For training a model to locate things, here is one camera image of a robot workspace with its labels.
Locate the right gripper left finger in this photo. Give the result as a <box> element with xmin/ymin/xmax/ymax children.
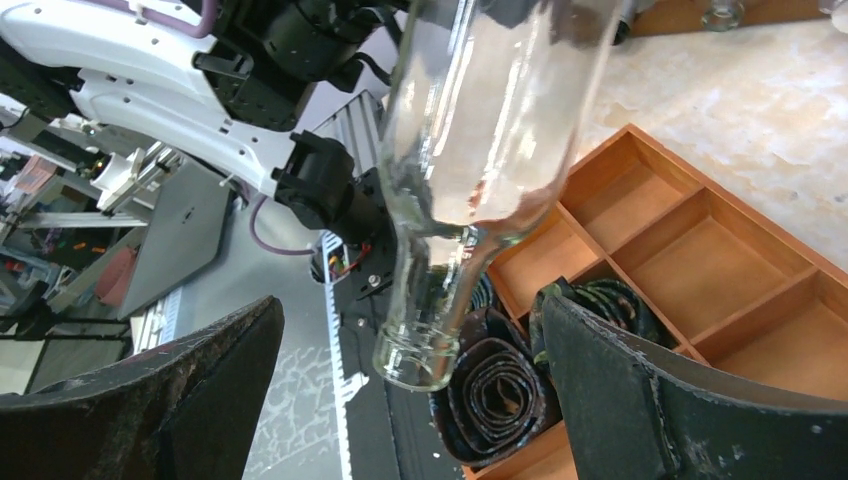
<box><xmin>1</xmin><ymin>296</ymin><xmax>285</xmax><ymax>479</ymax></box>

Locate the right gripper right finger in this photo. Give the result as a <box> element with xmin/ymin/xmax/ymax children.
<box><xmin>541</xmin><ymin>296</ymin><xmax>847</xmax><ymax>479</ymax></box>

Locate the wooden compartment tray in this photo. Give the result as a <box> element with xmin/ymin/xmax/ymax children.
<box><xmin>465</xmin><ymin>125</ymin><xmax>847</xmax><ymax>479</ymax></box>

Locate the clear glass bottle back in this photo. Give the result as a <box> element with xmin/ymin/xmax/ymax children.
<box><xmin>373</xmin><ymin>1</ymin><xmax>621</xmax><ymax>392</ymax></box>

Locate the brown wooden wine rack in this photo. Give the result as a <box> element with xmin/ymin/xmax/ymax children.
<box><xmin>614</xmin><ymin>0</ymin><xmax>826</xmax><ymax>45</ymax></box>

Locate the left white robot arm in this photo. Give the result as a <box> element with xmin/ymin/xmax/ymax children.
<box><xmin>1</xmin><ymin>1</ymin><xmax>410</xmax><ymax>245</ymax></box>

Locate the rolled dark blue tie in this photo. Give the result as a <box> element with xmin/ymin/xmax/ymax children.
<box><xmin>429</xmin><ymin>308</ymin><xmax>562</xmax><ymax>469</ymax></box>

